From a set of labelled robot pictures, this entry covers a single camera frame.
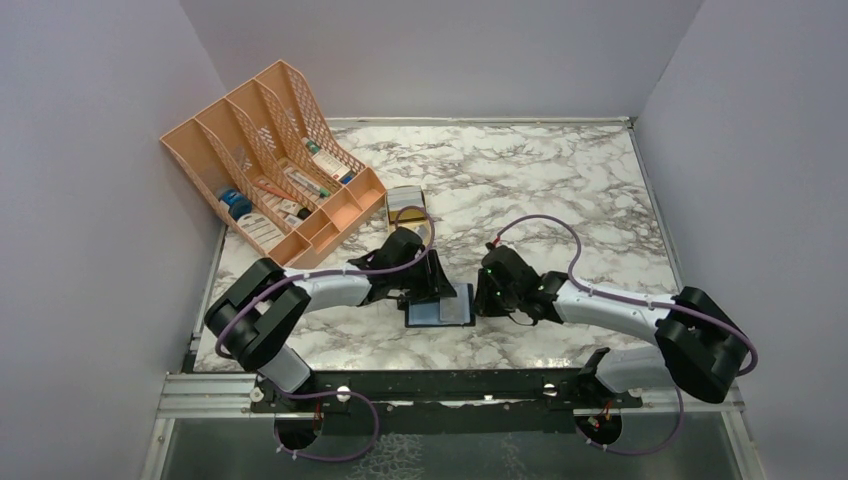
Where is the orange plastic desk organizer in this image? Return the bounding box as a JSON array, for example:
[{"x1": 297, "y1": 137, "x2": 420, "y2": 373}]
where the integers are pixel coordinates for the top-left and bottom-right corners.
[{"x1": 161, "y1": 60, "x2": 386, "y2": 268}]

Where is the black mounting base rail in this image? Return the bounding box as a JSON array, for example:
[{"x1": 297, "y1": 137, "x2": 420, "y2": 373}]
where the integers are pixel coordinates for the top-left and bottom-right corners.
[{"x1": 250, "y1": 368, "x2": 642, "y2": 436}]

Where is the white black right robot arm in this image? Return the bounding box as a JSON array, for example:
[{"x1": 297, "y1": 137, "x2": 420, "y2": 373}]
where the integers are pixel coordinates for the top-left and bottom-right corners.
[{"x1": 474, "y1": 244, "x2": 753, "y2": 407}]

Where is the orange pen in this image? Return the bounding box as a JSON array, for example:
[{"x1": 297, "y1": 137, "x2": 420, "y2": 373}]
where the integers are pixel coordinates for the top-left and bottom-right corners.
[{"x1": 252, "y1": 179, "x2": 297, "y2": 203}]

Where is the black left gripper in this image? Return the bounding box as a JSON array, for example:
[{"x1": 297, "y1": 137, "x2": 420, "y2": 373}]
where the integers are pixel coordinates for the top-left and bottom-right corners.
[{"x1": 391, "y1": 250, "x2": 456, "y2": 305}]

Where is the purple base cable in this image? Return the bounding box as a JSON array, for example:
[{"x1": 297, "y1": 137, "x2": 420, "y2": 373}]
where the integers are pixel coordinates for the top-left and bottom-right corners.
[
  {"x1": 573, "y1": 387, "x2": 685, "y2": 458},
  {"x1": 272, "y1": 387, "x2": 383, "y2": 464}
]

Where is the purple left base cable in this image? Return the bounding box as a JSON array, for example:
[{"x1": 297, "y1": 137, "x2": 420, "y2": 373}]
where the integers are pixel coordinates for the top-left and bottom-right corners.
[{"x1": 272, "y1": 387, "x2": 383, "y2": 464}]

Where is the white glue stick box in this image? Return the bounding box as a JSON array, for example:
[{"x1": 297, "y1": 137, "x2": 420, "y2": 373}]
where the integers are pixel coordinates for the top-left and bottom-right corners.
[{"x1": 301, "y1": 137, "x2": 354, "y2": 184}]

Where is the white label card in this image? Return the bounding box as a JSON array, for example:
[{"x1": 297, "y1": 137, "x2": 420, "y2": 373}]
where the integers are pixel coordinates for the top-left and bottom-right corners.
[{"x1": 236, "y1": 213, "x2": 286, "y2": 257}]

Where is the beige card tray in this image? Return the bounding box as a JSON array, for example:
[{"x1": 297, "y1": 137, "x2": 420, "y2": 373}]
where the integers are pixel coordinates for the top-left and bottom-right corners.
[{"x1": 386, "y1": 185, "x2": 429, "y2": 235}]

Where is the black leather card holder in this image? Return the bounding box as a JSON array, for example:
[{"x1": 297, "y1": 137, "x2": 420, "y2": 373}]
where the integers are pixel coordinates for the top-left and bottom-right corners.
[{"x1": 404, "y1": 283, "x2": 476, "y2": 328}]

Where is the grey credit card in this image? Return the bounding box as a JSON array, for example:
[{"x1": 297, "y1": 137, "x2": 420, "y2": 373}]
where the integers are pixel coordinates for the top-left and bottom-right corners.
[{"x1": 439, "y1": 297, "x2": 470, "y2": 325}]

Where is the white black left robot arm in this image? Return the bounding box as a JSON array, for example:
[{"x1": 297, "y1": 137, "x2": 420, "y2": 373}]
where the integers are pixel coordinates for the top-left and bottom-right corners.
[{"x1": 203, "y1": 227, "x2": 458, "y2": 411}]

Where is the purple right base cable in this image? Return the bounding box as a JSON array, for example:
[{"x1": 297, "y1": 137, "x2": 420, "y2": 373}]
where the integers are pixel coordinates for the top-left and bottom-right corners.
[{"x1": 573, "y1": 387, "x2": 685, "y2": 458}]

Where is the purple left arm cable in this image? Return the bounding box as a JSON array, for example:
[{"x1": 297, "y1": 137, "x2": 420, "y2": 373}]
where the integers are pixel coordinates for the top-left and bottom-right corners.
[{"x1": 214, "y1": 205, "x2": 437, "y2": 359}]

